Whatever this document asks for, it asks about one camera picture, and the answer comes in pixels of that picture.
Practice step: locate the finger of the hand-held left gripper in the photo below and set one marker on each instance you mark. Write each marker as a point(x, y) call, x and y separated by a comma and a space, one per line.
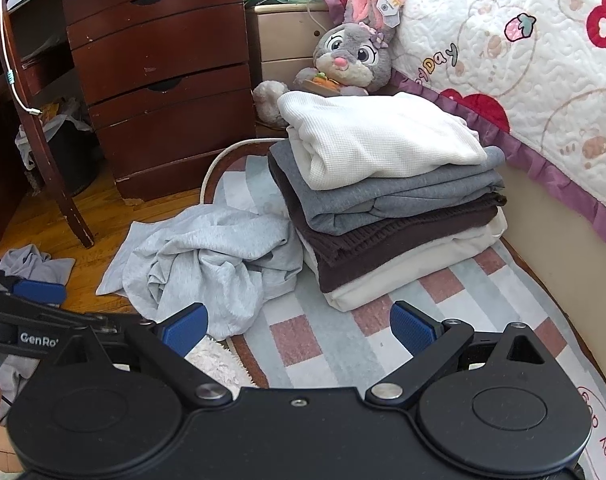
point(39, 291)
point(58, 319)

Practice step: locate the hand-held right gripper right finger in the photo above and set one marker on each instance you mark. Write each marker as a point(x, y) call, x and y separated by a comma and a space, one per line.
point(409, 329)

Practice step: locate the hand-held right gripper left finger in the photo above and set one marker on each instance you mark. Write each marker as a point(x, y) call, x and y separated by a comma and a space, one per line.
point(185, 329)

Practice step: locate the light grey shirt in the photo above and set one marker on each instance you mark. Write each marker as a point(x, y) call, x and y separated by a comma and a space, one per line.
point(198, 260)

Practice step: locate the grey cloth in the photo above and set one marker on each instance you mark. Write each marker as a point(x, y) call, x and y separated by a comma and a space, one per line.
point(33, 262)

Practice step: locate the white fluffy mat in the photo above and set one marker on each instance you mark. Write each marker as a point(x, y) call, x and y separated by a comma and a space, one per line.
point(218, 365)

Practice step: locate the folded cream garment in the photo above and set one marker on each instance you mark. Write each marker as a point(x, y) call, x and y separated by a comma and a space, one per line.
point(423, 272)

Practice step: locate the checked blanket with bear print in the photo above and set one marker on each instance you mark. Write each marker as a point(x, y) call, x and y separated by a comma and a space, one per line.
point(323, 330)

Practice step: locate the folded dark brown garment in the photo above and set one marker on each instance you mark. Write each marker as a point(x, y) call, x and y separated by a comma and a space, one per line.
point(363, 247)

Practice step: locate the folded grey garment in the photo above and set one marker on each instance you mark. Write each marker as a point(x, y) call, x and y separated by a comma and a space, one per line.
point(383, 202)

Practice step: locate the dark wooden desk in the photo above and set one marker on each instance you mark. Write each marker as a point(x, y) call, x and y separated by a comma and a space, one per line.
point(48, 160)

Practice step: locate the black trash bin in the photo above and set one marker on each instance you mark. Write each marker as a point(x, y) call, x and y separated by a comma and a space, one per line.
point(68, 150)

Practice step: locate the beige bed base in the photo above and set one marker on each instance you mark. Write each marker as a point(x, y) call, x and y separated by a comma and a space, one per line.
point(558, 255)

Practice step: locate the folded white garment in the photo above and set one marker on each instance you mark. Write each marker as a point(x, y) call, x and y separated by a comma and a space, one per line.
point(378, 140)

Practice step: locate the dark wooden drawer chest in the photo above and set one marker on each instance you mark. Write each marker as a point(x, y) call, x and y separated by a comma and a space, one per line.
point(158, 35)

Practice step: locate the grey plush rabbit toy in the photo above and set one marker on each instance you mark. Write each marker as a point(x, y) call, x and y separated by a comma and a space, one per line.
point(348, 50)

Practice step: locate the beige nightstand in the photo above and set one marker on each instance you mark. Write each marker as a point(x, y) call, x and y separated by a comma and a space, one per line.
point(283, 35)

